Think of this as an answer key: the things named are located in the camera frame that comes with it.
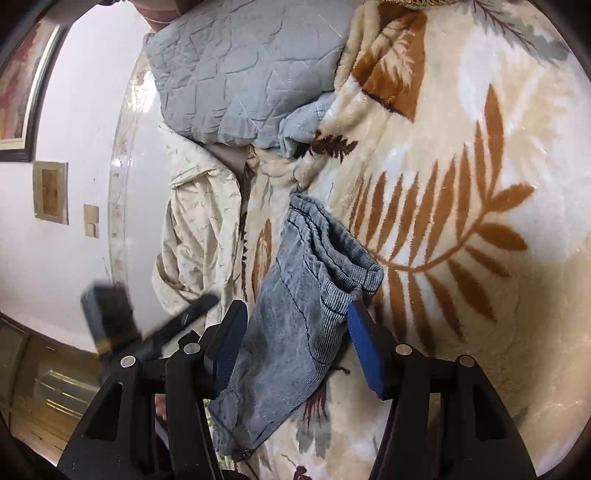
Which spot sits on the cream leaf-print plush blanket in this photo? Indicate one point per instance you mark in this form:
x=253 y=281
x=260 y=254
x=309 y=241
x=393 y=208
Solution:
x=443 y=194

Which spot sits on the beige wall switch plate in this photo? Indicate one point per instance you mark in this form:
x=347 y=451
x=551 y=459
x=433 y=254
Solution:
x=50 y=191

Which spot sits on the wooden door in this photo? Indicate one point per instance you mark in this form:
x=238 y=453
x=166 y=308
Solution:
x=44 y=387

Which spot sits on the framed wall picture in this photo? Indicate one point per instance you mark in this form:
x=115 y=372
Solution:
x=25 y=87

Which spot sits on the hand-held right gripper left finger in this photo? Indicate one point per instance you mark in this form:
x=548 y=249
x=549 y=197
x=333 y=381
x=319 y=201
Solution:
x=229 y=344

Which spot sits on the small beige wall plate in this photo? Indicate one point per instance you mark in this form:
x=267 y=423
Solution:
x=91 y=220

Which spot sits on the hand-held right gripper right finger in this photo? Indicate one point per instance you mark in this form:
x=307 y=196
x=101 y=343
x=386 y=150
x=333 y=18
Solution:
x=365 y=355

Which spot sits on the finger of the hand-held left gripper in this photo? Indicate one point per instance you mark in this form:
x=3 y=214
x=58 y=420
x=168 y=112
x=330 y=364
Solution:
x=182 y=318

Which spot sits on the grey quilted blanket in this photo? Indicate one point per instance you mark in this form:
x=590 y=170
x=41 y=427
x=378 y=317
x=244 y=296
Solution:
x=244 y=74

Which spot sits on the blue denim pants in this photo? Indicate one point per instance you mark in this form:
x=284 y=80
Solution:
x=295 y=318

